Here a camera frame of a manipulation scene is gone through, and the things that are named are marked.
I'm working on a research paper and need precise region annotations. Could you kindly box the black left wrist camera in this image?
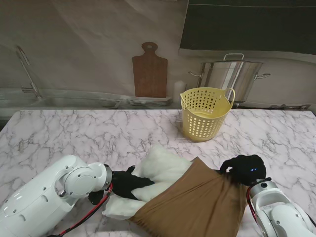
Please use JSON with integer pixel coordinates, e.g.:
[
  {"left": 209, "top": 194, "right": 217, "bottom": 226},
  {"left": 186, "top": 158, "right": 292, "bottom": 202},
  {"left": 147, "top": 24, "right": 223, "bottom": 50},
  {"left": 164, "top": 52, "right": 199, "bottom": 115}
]
[{"left": 88, "top": 190, "right": 107, "bottom": 205}]

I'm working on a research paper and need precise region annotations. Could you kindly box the dark wall panel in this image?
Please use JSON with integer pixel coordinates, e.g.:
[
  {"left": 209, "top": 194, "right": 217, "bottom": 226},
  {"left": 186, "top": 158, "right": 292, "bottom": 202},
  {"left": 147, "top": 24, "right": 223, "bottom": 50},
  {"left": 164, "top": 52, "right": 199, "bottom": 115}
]
[{"left": 179, "top": 0, "right": 316, "bottom": 54}]

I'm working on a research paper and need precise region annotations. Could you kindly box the red left arm cable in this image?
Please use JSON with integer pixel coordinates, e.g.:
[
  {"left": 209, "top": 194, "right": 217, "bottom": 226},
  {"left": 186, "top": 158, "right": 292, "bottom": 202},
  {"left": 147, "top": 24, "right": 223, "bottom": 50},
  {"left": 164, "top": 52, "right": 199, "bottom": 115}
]
[{"left": 49, "top": 182, "right": 114, "bottom": 237}]

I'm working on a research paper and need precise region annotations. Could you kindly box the brown wooden cutting board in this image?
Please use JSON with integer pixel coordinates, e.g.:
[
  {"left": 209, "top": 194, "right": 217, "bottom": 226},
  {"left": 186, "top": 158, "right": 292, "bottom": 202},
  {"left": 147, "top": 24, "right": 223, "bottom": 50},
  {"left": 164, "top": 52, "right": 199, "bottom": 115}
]
[{"left": 132, "top": 41, "right": 168, "bottom": 97}]

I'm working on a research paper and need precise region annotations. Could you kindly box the chrome kitchen faucet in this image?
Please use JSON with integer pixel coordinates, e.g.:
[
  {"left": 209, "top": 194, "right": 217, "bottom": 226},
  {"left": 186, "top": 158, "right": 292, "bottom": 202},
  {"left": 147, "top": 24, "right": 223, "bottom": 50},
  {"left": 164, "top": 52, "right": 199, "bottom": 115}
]
[{"left": 16, "top": 45, "right": 42, "bottom": 99}]

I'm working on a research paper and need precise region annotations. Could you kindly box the stack of white plates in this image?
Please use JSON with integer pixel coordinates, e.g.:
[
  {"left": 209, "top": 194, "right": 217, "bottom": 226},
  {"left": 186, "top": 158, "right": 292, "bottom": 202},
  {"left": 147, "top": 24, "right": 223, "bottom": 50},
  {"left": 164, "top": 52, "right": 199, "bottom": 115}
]
[{"left": 125, "top": 96, "right": 172, "bottom": 107}]

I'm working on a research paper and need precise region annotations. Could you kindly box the yellow perforated laundry basket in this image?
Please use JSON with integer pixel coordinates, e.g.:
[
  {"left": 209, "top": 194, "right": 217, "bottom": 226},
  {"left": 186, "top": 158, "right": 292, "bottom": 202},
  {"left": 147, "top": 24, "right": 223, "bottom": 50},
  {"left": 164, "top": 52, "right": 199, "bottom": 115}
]
[{"left": 179, "top": 86, "right": 237, "bottom": 143}]

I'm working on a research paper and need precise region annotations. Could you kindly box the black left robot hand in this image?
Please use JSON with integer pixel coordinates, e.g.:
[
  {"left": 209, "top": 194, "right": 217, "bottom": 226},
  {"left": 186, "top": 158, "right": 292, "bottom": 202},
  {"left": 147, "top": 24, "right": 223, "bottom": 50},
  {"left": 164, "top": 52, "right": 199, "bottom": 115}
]
[{"left": 111, "top": 165, "right": 156, "bottom": 201}]

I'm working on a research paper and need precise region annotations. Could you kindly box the brown pillowcase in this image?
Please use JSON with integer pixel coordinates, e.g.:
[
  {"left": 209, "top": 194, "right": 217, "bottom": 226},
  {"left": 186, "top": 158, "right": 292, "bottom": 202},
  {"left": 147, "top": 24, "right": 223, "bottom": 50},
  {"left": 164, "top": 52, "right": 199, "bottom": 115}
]
[{"left": 128, "top": 157, "right": 249, "bottom": 237}]

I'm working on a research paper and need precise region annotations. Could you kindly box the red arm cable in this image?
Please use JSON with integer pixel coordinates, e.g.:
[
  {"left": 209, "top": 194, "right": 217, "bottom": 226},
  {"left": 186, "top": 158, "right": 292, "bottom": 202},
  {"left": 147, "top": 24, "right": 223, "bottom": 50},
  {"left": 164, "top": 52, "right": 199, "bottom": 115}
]
[
  {"left": 246, "top": 186, "right": 266, "bottom": 237},
  {"left": 49, "top": 182, "right": 114, "bottom": 237}
]

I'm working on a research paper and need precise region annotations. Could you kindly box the large steel stock pot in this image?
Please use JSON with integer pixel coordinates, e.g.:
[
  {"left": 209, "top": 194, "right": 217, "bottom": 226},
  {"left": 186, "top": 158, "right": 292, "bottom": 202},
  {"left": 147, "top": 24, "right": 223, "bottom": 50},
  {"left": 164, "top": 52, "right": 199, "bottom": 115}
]
[{"left": 189, "top": 53, "right": 272, "bottom": 103}]

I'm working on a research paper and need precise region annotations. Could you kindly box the white pillow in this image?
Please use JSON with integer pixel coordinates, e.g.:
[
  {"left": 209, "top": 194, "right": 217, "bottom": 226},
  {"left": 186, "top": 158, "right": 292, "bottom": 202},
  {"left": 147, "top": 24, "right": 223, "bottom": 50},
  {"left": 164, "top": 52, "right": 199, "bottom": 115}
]
[{"left": 101, "top": 144, "right": 195, "bottom": 221}]

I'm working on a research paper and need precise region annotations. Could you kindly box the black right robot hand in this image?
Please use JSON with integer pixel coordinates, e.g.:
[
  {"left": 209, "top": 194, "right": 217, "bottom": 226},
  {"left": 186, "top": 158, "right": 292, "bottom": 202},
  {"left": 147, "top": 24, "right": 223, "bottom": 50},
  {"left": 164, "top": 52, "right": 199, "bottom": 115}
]
[{"left": 219, "top": 154, "right": 267, "bottom": 186}]

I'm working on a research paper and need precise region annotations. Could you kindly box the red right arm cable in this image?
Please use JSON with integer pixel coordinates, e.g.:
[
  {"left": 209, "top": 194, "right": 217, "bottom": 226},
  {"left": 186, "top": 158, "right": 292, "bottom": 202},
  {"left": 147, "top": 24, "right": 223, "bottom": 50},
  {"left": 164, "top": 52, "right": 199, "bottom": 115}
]
[{"left": 246, "top": 186, "right": 266, "bottom": 237}]

